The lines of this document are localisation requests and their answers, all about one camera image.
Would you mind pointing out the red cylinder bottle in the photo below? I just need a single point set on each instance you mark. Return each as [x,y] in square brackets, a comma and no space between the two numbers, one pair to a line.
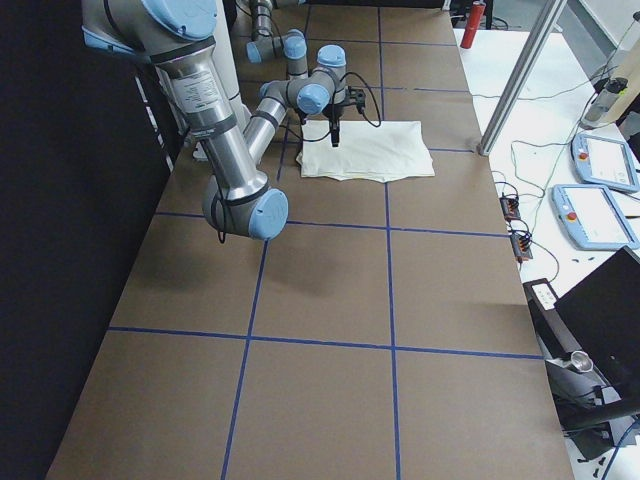
[477,9]

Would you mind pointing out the teach pendant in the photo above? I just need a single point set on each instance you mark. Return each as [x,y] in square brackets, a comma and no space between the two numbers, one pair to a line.
[592,218]
[604,161]

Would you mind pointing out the steel cup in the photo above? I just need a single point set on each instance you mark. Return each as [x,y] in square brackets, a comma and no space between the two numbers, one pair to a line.
[579,362]

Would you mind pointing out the near teach pendant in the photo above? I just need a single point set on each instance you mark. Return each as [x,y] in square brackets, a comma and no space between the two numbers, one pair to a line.
[592,218]

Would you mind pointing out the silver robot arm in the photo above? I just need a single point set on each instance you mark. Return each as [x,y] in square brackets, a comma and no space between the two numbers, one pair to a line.
[268,43]
[188,43]

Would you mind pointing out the aluminium frame post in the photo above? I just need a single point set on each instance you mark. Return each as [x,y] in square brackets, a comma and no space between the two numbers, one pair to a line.
[531,50]

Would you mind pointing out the black box with white label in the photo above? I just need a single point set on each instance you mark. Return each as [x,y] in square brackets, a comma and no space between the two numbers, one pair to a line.
[548,324]

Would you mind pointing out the clear water bottle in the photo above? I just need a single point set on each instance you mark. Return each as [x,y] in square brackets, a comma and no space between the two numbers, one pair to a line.
[611,90]

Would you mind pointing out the far orange connector module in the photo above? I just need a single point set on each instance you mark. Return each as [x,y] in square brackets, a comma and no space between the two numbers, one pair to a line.
[510,207]

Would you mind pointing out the black laptop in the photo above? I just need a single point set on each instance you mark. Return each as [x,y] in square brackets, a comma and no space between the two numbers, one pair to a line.
[602,314]

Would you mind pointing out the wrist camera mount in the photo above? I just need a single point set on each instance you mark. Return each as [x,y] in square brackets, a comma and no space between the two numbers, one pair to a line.
[356,97]

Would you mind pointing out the cream long-sleeve cat shirt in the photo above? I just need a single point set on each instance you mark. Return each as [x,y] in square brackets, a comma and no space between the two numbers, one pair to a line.
[393,151]

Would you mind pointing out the far teach pendant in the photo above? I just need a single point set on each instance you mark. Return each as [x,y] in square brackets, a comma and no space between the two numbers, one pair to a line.
[604,161]

